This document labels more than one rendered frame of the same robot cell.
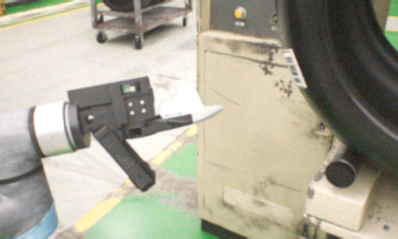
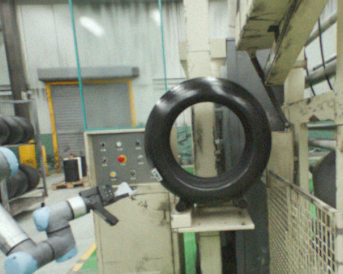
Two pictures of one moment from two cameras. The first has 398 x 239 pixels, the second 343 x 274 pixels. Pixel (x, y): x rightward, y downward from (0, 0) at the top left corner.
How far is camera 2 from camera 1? 70 cm
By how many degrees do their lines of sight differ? 36
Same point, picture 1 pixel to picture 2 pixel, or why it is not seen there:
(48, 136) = (77, 207)
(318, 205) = (176, 222)
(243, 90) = (121, 211)
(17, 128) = (64, 206)
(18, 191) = (65, 233)
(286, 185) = (154, 257)
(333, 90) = (171, 177)
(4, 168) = (59, 224)
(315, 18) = (161, 156)
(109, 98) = (97, 192)
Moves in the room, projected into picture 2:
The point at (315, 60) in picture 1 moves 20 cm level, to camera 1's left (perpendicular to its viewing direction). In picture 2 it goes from (163, 169) to (117, 175)
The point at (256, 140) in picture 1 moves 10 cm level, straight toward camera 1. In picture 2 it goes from (133, 237) to (135, 243)
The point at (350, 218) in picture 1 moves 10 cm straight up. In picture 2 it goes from (187, 222) to (185, 200)
